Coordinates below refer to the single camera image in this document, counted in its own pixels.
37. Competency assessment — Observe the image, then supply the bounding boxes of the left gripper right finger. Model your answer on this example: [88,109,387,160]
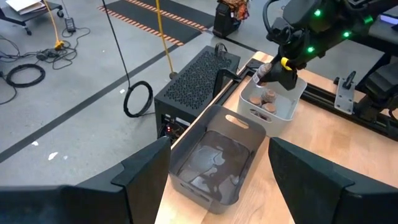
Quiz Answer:
[268,137,398,224]

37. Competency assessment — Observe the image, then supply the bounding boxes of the black perforated computer tower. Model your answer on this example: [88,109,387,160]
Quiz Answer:
[154,45,242,147]

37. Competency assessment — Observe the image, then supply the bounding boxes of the grey metal base plate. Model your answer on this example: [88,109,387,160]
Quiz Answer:
[333,70,358,116]

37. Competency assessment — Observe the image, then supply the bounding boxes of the black wheeled cart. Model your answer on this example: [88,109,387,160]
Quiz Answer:
[0,0,65,35]

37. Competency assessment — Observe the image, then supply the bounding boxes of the black power adapter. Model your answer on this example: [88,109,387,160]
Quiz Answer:
[63,17,77,34]

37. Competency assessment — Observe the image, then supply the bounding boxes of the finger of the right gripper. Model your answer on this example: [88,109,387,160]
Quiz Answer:
[257,57,299,91]

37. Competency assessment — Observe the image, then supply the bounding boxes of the tangled black floor cables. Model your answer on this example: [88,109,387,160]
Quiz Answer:
[30,26,91,71]

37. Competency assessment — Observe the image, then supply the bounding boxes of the yellow hanging cable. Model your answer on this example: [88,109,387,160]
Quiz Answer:
[154,0,178,80]

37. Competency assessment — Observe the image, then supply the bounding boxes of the coiled black cable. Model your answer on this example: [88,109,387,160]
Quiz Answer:
[5,63,47,89]

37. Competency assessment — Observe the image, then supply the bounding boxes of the dark grey plastic bin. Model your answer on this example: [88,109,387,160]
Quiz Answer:
[169,104,267,215]

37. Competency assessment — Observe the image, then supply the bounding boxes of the yellow floor cable with plug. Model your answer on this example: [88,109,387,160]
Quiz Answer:
[42,0,65,51]

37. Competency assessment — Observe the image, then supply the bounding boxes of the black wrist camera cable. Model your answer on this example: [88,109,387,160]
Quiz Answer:
[262,0,280,35]

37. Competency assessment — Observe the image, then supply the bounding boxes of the papers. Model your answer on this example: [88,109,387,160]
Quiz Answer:
[5,0,47,16]

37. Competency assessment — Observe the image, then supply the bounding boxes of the black bag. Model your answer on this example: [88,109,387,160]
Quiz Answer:
[212,2,242,39]

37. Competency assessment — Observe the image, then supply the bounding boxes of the black hanging cable with loop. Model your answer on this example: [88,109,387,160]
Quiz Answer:
[101,0,155,119]

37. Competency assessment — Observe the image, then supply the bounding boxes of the floral patterned cloth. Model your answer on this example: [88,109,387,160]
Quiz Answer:
[216,0,251,22]

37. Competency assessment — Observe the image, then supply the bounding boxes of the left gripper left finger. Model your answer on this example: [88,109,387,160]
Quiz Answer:
[63,136,172,224]

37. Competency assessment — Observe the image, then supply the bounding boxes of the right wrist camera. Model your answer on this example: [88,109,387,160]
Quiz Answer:
[266,17,295,46]

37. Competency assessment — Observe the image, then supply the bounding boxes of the white plastic bin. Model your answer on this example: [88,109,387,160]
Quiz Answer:
[237,73,308,138]

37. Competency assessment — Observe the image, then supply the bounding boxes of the black hazard-striped floor mat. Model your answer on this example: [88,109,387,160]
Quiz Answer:
[124,0,216,32]
[98,0,203,47]

